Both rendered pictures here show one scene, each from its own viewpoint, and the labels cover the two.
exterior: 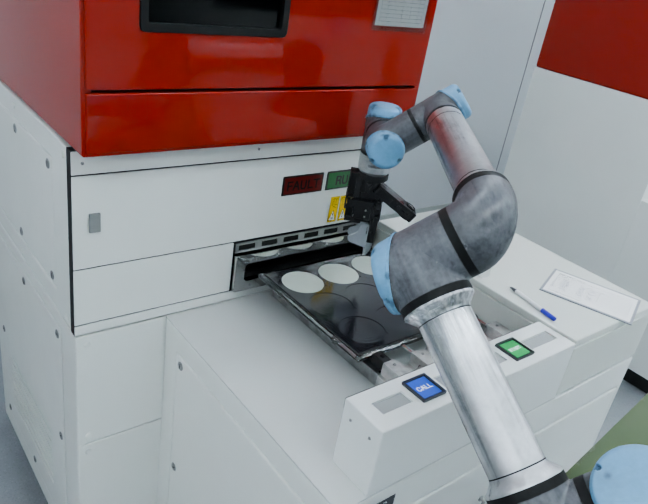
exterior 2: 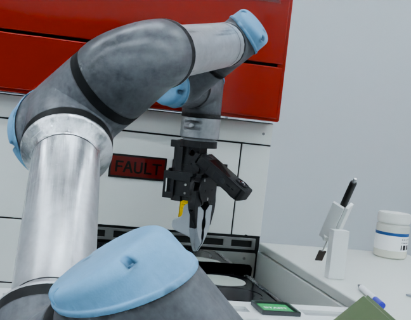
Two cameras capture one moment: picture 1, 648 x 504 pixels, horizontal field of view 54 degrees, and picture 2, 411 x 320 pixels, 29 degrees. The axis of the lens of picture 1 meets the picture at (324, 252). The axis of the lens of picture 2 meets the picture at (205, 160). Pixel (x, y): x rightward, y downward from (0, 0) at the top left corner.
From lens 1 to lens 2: 0.92 m
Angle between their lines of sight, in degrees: 36
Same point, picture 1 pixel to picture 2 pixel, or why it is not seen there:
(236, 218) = not seen: hidden behind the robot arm
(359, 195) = (181, 167)
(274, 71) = (78, 20)
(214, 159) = not seen: hidden behind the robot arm
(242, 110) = (40, 56)
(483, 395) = (35, 209)
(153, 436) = not seen: outside the picture
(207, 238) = (11, 206)
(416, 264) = (38, 95)
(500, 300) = (334, 296)
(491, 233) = (109, 51)
